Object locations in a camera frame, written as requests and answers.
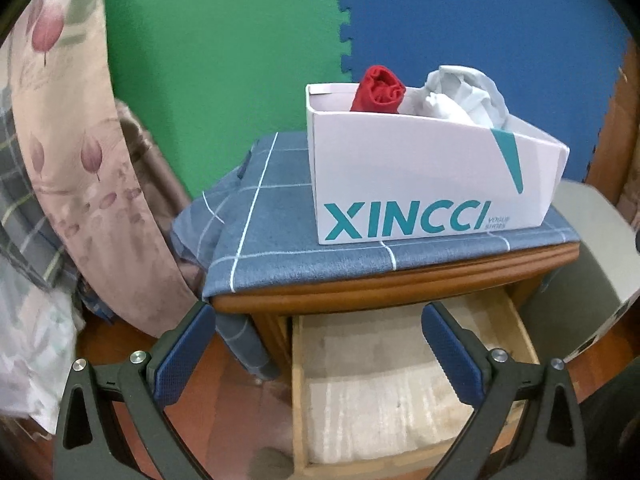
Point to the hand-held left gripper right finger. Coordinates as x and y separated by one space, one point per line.
450 355

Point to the blue foam mat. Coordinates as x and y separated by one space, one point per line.
475 10

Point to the wooden nightstand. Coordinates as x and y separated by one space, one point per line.
350 287

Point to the white shoe box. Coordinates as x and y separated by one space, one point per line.
400 170

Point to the white patterned bedding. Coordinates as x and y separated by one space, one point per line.
30 350

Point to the blue checked cloth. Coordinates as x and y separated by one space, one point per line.
280 210

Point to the wooden drawer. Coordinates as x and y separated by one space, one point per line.
380 360

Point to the green foam mat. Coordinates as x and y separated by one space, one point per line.
225 60

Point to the wooden door frame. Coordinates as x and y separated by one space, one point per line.
615 135

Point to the white rolled cloth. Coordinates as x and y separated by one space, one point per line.
440 105

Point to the pink floral quilt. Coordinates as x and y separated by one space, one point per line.
90 160

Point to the grey plaid blanket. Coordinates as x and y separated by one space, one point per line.
30 240

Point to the red underwear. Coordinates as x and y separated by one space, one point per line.
377 87

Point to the pale white garment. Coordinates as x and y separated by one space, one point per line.
487 95

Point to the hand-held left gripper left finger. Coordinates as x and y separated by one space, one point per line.
185 355

